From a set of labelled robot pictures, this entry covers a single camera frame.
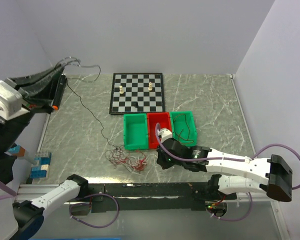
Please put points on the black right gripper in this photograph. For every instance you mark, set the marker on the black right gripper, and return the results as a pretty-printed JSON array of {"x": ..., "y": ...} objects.
[{"x": 161, "y": 161}]

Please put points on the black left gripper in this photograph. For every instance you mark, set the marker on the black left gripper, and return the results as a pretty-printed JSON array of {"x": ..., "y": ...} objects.
[{"x": 45, "y": 79}]

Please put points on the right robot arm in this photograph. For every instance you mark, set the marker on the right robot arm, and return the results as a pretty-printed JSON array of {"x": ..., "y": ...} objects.
[{"x": 231, "y": 173}]

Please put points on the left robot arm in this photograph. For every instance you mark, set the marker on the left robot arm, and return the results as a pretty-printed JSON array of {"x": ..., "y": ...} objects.
[{"x": 24, "y": 208}]

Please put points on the green bin right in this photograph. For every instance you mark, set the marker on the green bin right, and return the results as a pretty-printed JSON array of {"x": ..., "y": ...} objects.
[{"x": 183, "y": 127}]

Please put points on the green bin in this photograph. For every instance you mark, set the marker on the green bin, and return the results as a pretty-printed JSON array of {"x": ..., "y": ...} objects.
[
  {"x": 135, "y": 132},
  {"x": 183, "y": 127}
]

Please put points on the red plastic bin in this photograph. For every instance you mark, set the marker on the red plastic bin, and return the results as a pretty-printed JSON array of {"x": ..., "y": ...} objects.
[{"x": 163, "y": 118}]

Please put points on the black marker orange cap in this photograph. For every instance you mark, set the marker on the black marker orange cap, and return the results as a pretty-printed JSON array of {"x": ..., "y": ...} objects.
[{"x": 59, "y": 92}]

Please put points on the green bin left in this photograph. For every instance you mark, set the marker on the green bin left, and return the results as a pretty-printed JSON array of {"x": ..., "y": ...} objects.
[{"x": 135, "y": 132}]

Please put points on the cream chess piece right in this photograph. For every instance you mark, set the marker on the cream chess piece right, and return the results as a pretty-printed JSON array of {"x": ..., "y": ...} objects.
[{"x": 150, "y": 88}]

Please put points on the cream chess piece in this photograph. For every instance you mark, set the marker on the cream chess piece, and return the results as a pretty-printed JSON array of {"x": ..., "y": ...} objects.
[
  {"x": 121, "y": 90},
  {"x": 150, "y": 88}
]

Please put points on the blue orange block tool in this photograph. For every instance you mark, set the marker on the blue orange block tool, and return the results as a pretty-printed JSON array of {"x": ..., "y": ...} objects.
[{"x": 18, "y": 152}]

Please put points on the black and silver chessboard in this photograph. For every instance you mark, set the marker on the black and silver chessboard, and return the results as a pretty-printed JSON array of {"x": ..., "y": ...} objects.
[{"x": 135, "y": 86}]

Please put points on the cream chess piece left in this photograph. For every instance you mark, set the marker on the cream chess piece left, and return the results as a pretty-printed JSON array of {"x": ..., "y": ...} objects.
[{"x": 121, "y": 90}]

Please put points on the blue toy brick stack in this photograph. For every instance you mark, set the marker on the blue toy brick stack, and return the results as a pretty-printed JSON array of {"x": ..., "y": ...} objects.
[{"x": 41, "y": 167}]

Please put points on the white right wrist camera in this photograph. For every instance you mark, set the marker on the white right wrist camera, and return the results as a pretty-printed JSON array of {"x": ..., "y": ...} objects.
[{"x": 164, "y": 134}]

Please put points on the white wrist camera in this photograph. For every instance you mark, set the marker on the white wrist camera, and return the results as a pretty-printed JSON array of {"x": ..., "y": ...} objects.
[
  {"x": 11, "y": 102},
  {"x": 164, "y": 134}
]

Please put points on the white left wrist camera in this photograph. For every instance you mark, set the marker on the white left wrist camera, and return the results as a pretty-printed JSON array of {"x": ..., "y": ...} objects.
[{"x": 11, "y": 102}]

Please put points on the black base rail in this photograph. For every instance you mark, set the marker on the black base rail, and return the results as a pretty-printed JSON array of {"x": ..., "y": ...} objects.
[{"x": 152, "y": 196}]

